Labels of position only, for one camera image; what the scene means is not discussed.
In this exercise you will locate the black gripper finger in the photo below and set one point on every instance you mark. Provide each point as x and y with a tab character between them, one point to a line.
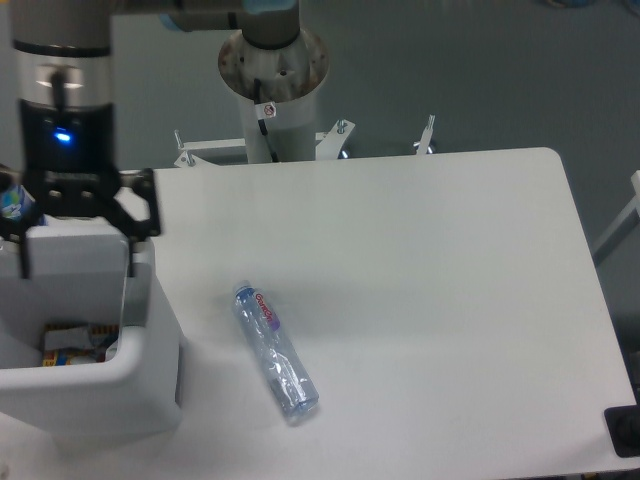
134	210
16	232

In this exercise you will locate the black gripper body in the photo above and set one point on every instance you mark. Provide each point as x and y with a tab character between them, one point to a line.
70	159

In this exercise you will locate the clear plastic water bottle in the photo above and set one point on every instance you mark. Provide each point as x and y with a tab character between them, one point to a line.
280	364

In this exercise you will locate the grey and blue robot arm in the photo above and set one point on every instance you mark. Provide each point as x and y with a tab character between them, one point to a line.
64	48

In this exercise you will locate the white plastic trash can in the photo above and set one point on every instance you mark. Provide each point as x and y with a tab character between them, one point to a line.
79	275

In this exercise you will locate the colourful wrappers in trash can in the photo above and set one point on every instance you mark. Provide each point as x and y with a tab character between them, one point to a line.
79	344

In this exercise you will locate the blue labelled bottle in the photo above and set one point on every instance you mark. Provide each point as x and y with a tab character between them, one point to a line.
16	202

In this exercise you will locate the black clamp at table edge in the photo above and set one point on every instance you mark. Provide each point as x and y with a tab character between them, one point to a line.
623	427

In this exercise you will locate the white frame at right edge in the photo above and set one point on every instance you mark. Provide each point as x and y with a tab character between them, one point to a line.
620	227

